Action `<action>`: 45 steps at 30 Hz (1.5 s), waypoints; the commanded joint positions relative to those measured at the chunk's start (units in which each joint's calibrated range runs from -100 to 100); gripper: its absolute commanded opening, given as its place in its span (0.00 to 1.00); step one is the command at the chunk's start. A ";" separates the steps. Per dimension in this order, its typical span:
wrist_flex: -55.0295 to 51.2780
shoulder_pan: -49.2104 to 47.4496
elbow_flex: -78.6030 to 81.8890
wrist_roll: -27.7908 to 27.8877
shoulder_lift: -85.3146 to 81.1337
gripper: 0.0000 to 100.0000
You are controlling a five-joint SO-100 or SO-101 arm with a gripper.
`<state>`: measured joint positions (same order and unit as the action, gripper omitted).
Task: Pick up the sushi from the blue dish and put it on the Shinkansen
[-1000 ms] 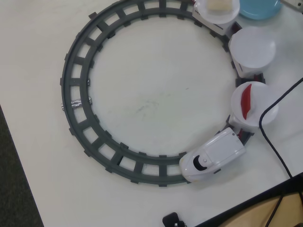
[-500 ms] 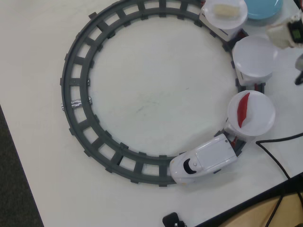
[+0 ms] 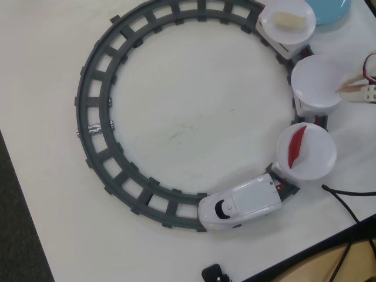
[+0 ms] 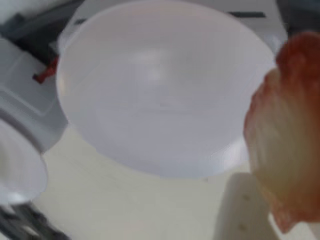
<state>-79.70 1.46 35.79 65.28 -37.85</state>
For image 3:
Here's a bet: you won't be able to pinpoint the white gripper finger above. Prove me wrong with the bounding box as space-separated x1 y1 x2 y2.
340 84 376 105

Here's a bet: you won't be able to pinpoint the red toy sushi topping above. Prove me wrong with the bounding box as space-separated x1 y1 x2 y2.
287 125 309 170

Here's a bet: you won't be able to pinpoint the blue dish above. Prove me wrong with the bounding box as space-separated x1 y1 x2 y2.
305 0 353 26

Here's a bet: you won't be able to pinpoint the cream toy sushi rice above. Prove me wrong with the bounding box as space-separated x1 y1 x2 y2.
271 11 307 31

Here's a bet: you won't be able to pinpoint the white Shinkansen toy locomotive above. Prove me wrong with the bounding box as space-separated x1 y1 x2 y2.
197 173 284 231

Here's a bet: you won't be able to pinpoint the empty white plate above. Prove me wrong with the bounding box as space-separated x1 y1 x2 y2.
290 55 351 108

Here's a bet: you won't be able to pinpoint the white train car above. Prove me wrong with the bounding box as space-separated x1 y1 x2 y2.
295 96 339 119
254 19 310 60

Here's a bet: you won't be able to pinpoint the white plate with red topping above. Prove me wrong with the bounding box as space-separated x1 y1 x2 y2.
276 123 338 180

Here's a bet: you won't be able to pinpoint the white plate with rice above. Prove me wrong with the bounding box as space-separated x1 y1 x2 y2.
260 2 317 45

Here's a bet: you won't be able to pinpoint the light wooden furniture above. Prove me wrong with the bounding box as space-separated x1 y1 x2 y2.
255 217 376 282

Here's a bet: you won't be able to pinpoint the black plastic device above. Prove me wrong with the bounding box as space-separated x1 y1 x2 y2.
202 263 233 282

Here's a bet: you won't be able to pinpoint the grey circular toy train track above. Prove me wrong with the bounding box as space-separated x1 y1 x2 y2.
73 0 330 234

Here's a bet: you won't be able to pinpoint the red and black wires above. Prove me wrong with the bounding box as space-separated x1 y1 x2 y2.
363 52 376 85

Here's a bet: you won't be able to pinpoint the black cable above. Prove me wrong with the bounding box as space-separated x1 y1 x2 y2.
321 184 376 224
328 237 376 282

